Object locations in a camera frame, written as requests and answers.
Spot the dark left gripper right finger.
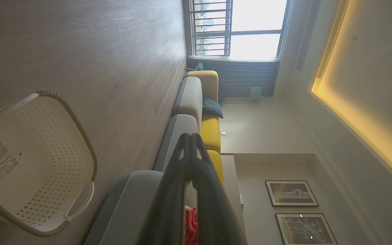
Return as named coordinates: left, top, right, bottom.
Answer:
left=191, top=133, right=248, bottom=245

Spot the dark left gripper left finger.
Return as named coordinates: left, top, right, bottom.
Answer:
left=138, top=133, right=193, bottom=245

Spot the plain red garment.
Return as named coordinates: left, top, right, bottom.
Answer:
left=184, top=206, right=199, bottom=245

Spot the grey sofa seat module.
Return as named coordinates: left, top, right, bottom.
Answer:
left=172, top=76, right=203, bottom=132
left=153, top=114, right=200, bottom=173
left=84, top=170, right=198, bottom=245

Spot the cream plastic laundry basket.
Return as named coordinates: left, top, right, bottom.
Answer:
left=0, top=91, right=98, bottom=238

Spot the yellow sofa backrest cushion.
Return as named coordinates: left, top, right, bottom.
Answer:
left=206, top=149, right=225, bottom=186
left=188, top=70, right=219, bottom=102
left=200, top=113, right=222, bottom=154

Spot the framed black white picture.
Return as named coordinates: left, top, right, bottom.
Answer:
left=275, top=213, right=338, bottom=245
left=265, top=180, right=319, bottom=208

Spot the dark teal throw pillow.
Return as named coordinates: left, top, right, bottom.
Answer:
left=202, top=95, right=224, bottom=119

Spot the grey slatted panel under window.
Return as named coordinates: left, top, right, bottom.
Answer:
left=187, top=56, right=280, bottom=98

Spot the barred window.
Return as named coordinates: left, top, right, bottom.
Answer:
left=189, top=0, right=289, bottom=60

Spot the long ceiling air vent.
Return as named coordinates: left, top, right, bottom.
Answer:
left=316, top=0, right=350, bottom=79

